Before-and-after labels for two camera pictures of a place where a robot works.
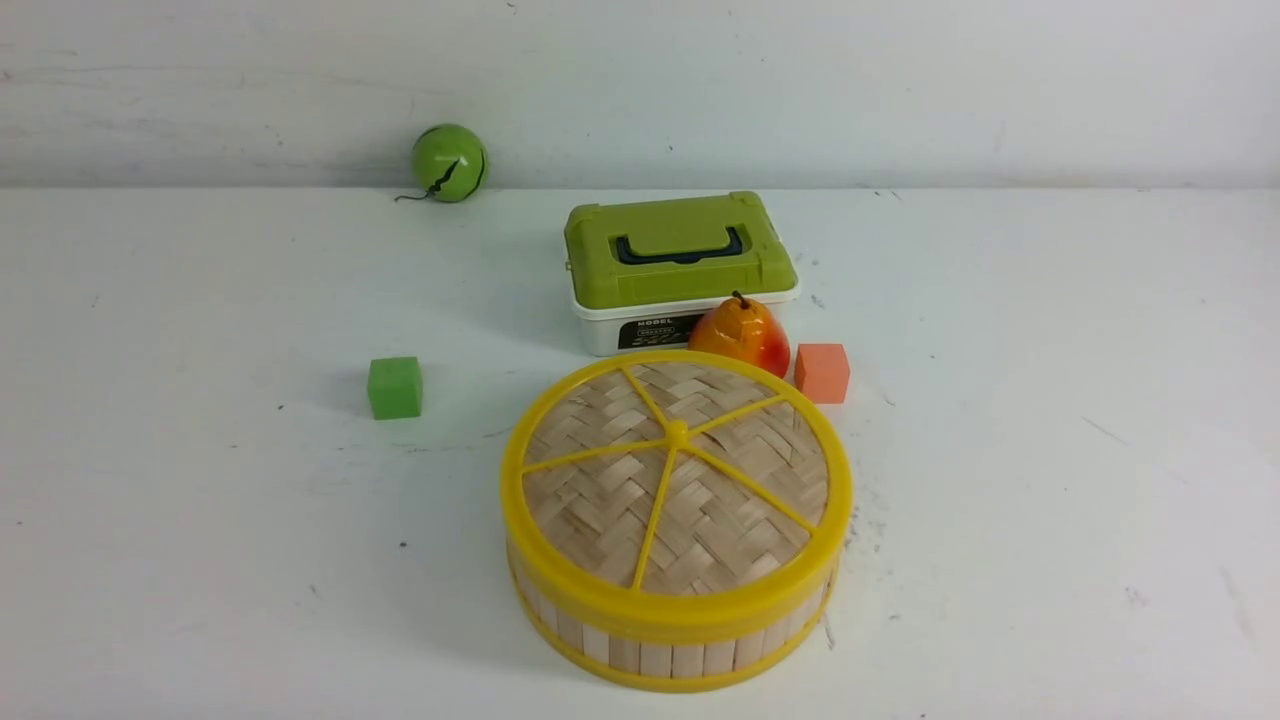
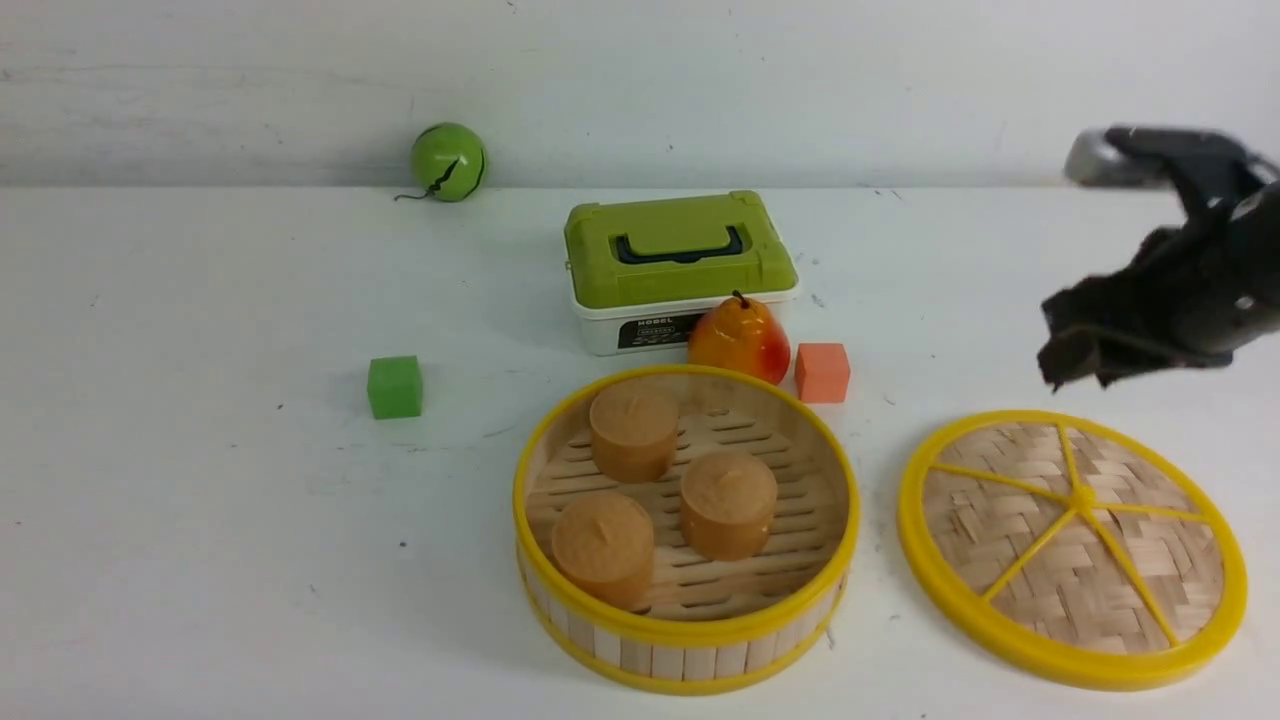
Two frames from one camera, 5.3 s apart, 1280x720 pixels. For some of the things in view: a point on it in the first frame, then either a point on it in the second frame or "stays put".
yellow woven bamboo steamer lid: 676,489 to 1079,544
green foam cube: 395,387 stays put
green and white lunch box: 641,276 stays put
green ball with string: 449,160 stays put
